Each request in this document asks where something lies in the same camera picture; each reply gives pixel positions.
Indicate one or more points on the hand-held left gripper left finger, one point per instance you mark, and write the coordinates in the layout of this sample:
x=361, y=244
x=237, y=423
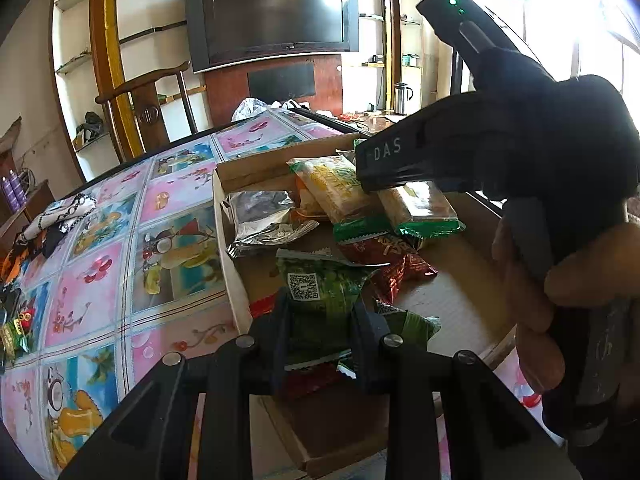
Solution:
x=277, y=350

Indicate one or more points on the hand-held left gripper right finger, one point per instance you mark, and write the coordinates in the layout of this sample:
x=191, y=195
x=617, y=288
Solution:
x=365, y=355

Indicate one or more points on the red cartoon face snack packet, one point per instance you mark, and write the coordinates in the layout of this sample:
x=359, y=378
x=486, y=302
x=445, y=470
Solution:
x=310, y=382

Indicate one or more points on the red gold striped snack packet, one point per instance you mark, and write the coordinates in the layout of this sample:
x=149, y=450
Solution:
x=395, y=265

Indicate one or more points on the cardboard box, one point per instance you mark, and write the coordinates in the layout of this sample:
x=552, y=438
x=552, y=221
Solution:
x=465, y=300

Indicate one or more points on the green yellow cracker packet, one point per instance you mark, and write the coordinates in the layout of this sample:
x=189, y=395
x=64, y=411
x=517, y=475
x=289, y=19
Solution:
x=420, y=207
x=330, y=185

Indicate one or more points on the large silver foil snack packet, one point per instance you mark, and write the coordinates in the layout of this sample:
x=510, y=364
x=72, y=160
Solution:
x=260, y=220

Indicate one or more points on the orange cracker packet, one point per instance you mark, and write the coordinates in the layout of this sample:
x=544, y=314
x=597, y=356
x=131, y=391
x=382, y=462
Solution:
x=310, y=205

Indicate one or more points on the person's right hand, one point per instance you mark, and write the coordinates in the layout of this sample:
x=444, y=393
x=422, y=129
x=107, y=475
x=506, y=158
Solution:
x=595, y=270

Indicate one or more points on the window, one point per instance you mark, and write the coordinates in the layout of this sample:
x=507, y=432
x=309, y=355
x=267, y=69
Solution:
x=550, y=10

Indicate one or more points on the steel kettle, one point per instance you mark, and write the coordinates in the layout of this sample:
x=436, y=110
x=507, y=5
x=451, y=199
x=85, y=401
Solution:
x=401, y=99

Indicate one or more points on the printed tablecloth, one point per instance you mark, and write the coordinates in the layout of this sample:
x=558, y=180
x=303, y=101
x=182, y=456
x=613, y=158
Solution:
x=90, y=290

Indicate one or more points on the white plastic bag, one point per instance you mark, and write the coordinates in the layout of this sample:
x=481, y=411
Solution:
x=295, y=105
x=250, y=109

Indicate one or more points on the wooden chair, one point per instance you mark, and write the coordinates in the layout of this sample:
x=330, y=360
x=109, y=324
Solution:
x=150, y=115

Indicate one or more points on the orange black cloth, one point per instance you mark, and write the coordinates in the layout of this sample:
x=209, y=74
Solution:
x=22, y=255

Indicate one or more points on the black flat television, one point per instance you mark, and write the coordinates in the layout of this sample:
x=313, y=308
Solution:
x=275, y=15

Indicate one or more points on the wooden side cabinet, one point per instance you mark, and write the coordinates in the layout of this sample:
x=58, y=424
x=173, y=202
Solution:
x=35, y=205

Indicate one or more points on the dark crumpled bag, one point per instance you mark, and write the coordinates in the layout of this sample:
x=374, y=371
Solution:
x=91, y=130

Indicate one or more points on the black wall panel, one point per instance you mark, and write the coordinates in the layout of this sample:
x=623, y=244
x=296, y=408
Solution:
x=282, y=81

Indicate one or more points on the white wall shelves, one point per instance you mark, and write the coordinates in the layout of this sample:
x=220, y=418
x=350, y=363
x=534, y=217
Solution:
x=80, y=35

